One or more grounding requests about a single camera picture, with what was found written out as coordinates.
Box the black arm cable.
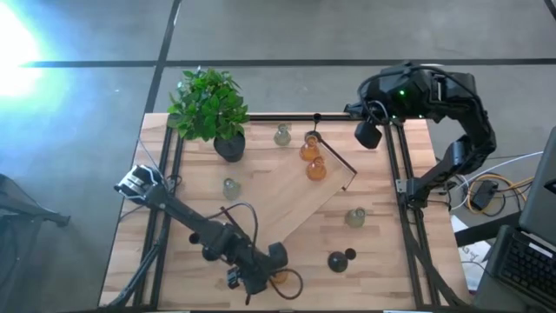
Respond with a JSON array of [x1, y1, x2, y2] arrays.
[[207, 201, 304, 302], [357, 63, 438, 127]]

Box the black stand bar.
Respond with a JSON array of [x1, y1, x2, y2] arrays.
[[453, 210, 525, 249]]

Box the white cable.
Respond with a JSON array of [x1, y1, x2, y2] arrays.
[[447, 150, 545, 212]]

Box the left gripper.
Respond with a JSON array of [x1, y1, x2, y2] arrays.
[[225, 256, 273, 306]]

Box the black floor stand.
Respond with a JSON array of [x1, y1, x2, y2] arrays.
[[0, 172, 72, 313]]

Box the grey laptop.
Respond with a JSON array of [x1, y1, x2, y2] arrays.
[[472, 125, 556, 313]]

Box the clear glass candle holder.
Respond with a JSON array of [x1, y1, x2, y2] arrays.
[[222, 176, 242, 202], [273, 123, 293, 148], [344, 206, 367, 230]]

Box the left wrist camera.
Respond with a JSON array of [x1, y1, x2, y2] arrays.
[[266, 241, 289, 268]]

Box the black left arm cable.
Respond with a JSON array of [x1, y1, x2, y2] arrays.
[[207, 201, 304, 302]]

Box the green potted plant black pot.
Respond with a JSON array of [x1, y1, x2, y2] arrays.
[[166, 66, 252, 164]]

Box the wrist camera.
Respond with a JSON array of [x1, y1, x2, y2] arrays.
[[266, 241, 289, 268], [354, 120, 384, 150]]

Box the yellow cable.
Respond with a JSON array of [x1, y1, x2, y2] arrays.
[[465, 172, 536, 217]]

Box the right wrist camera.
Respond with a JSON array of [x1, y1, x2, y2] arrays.
[[354, 120, 384, 150]]

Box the wooden shelf riser black legs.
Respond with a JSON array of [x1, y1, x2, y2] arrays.
[[219, 129, 360, 247]]

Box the black power adapter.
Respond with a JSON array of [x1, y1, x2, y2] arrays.
[[471, 179, 500, 212]]

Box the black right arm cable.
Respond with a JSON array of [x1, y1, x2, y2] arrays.
[[357, 63, 438, 127]]

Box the white paper sheets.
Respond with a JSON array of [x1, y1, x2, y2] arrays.
[[449, 214, 494, 293]]

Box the black aluminium table frame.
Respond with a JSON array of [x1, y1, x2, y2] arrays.
[[102, 111, 473, 312]]

